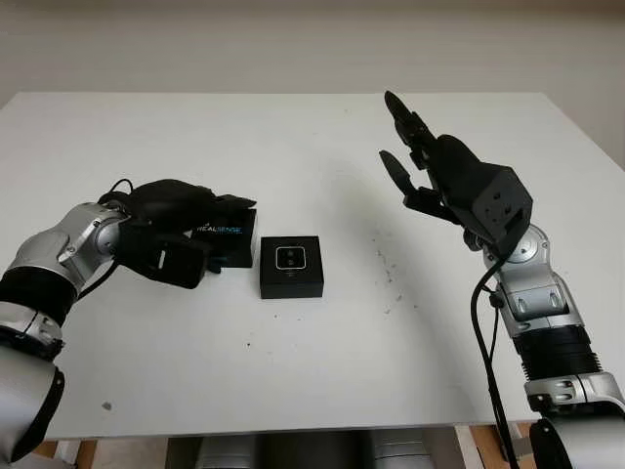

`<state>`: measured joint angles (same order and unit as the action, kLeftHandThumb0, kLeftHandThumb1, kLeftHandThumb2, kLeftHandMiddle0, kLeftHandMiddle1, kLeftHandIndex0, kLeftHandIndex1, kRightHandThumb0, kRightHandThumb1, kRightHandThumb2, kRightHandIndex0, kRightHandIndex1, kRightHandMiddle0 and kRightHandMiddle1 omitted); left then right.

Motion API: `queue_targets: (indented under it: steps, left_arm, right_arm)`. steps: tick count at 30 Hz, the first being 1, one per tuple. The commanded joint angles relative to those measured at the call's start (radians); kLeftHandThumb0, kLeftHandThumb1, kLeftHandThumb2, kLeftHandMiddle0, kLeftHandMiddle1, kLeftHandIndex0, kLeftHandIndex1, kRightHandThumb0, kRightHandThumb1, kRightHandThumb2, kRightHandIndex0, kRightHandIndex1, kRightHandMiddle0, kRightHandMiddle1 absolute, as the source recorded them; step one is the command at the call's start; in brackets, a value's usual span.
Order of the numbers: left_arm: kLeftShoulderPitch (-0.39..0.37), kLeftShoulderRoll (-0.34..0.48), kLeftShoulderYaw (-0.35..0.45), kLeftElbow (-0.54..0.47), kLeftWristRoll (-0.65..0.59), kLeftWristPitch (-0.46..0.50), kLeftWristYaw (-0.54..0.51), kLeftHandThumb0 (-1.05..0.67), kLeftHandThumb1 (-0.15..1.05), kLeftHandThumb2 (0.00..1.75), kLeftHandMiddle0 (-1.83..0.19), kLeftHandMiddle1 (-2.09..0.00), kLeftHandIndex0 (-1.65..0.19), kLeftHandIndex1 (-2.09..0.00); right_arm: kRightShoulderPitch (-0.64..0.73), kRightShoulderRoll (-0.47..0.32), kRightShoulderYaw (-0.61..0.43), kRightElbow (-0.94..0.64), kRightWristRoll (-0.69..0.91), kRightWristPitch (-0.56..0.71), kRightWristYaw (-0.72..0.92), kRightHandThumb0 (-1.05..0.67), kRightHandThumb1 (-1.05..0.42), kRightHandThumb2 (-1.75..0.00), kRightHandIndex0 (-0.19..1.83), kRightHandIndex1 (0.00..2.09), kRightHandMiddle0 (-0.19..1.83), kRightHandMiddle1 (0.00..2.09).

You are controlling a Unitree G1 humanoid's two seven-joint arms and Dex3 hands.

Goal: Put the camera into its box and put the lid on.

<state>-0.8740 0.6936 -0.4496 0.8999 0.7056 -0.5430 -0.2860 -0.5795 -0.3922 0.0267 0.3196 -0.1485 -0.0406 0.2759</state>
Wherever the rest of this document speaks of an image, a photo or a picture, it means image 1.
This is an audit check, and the small silver depth camera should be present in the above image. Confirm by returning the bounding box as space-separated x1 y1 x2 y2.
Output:
273 246 308 272

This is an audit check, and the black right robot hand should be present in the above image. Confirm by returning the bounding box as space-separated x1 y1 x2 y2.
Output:
378 90 489 245

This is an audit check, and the black box base with insert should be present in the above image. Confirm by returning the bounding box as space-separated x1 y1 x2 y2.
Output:
258 235 326 300

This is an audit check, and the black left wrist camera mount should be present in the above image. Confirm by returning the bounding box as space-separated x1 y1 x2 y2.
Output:
116 222 209 291

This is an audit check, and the black RealSense box lid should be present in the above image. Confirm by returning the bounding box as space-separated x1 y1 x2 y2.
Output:
187 207 259 270

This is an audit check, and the grey robot torso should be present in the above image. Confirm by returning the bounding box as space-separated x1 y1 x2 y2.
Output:
165 429 460 469

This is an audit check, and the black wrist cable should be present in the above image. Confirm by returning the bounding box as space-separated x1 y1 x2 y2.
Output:
470 258 514 469
100 178 139 206

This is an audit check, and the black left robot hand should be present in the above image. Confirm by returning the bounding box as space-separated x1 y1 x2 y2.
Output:
100 178 259 238

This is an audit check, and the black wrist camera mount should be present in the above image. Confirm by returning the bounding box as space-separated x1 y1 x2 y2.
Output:
116 222 209 291
471 164 533 258

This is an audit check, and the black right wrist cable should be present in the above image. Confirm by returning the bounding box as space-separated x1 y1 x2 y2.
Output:
470 258 514 469

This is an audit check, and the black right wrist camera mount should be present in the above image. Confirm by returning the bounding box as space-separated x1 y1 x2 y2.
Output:
471 164 533 258

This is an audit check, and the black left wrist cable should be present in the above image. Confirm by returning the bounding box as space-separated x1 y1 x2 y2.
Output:
100 178 139 206

